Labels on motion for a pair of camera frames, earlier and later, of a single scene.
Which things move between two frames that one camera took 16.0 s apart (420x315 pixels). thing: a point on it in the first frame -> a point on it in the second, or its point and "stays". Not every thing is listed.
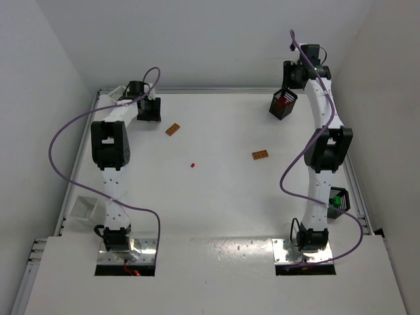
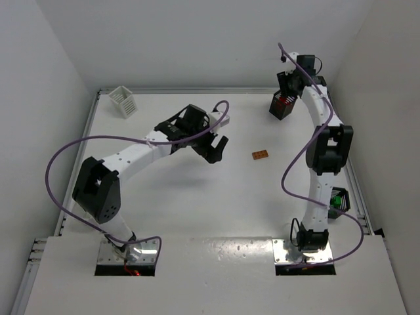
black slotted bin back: (283, 104) stays
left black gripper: (148, 111) -> (203, 144)
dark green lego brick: (337, 202) stays
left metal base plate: (147, 256) stays
